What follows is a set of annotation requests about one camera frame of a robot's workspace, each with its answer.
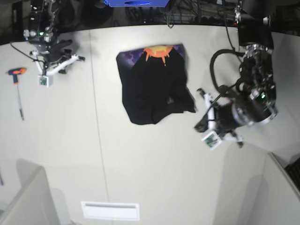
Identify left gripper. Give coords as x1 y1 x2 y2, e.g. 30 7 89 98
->
194 88 244 148

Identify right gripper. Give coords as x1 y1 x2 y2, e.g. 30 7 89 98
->
42 39 85 74

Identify black T-shirt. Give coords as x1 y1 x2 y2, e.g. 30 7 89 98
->
116 44 196 125

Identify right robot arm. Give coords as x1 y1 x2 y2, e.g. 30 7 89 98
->
23 0 85 76

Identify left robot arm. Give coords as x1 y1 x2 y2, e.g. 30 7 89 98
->
194 0 278 150

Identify blue box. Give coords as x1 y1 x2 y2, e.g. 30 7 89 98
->
104 0 169 8

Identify black keyboard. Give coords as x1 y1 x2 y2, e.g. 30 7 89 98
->
285 158 300 190

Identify white right partition panel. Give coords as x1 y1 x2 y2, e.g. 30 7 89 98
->
244 153 300 225

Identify white partition panel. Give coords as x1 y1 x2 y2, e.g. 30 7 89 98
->
244 153 300 225
0 159 60 225

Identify black power strip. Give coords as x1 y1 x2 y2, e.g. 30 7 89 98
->
195 16 236 26

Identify white left partition panel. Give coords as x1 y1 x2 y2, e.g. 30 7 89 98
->
0 159 60 225

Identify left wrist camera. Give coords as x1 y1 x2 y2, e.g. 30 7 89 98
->
202 130 223 150

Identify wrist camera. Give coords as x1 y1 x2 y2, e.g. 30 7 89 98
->
38 75 53 88
202 130 223 150

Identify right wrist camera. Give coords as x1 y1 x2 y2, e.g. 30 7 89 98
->
38 75 53 88

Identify orange handled T-wrench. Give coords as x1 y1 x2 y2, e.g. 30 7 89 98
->
7 67 27 121

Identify white table cable slot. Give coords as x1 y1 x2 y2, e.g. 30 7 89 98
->
81 201 140 221

